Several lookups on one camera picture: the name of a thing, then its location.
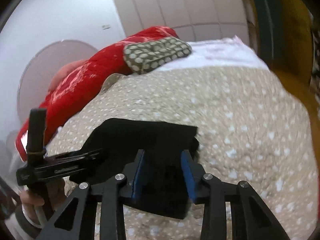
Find wooden door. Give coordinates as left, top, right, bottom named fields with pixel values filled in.
left=272, top=0, right=320, bottom=120

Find white wardrobe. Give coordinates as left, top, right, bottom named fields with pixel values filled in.
left=114, top=0, right=259, bottom=51

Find left forearm grey sleeve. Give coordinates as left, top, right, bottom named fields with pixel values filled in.
left=4, top=205, right=42, bottom=240

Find beige spotted quilt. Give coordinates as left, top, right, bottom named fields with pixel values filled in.
left=47, top=67, right=318, bottom=239

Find red patterned comforter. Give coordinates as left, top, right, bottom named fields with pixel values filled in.
left=15, top=26, right=180, bottom=162

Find round white headboard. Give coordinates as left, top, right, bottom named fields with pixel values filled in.
left=17, top=40, right=98, bottom=124

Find olive spotted pillow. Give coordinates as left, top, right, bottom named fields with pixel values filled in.
left=123, top=36, right=192, bottom=75

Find person left hand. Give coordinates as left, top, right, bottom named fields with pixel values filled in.
left=20, top=178, right=66, bottom=224

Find wall switch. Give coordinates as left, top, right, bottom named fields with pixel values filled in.
left=102, top=24, right=111, bottom=30

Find black pants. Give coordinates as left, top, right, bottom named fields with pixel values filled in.
left=69, top=118, right=199, bottom=219

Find pink pillow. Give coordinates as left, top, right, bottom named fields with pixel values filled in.
left=48, top=59, right=87, bottom=92

